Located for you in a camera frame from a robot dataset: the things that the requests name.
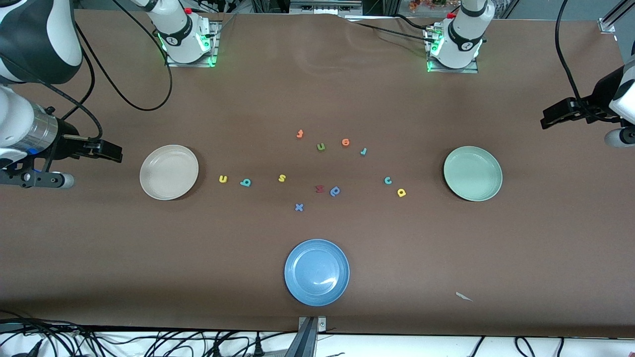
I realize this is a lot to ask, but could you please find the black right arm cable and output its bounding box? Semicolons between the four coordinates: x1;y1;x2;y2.
45;0;174;142

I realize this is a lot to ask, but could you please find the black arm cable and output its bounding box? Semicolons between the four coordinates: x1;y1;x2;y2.
45;0;174;142
555;0;621;122

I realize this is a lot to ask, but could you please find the brown table cover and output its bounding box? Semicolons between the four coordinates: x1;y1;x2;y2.
0;10;635;339

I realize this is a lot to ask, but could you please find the pale green plate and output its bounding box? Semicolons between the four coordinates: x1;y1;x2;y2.
443;145;503;202

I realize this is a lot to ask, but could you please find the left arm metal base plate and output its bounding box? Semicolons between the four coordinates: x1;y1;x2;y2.
426;27;479;74

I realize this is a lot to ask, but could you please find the blue plate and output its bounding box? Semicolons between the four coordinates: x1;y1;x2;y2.
284;238;350;307

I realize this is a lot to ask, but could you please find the grey metal box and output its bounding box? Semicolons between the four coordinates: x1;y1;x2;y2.
289;0;363;15

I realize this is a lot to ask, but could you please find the black base power cable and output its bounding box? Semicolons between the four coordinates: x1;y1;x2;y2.
342;14;437;45

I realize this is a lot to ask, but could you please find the beige brown plate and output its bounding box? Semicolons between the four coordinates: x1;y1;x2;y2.
139;144;199;201

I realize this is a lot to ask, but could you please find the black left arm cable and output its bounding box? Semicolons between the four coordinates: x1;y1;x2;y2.
555;0;621;122

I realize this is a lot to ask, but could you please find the aluminium frame profile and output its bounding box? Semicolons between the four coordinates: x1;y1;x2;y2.
598;0;635;34

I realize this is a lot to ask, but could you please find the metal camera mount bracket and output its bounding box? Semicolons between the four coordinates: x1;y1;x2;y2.
285;316;328;357

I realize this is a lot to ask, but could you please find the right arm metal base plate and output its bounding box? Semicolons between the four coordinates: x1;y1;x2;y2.
166;20;219;68

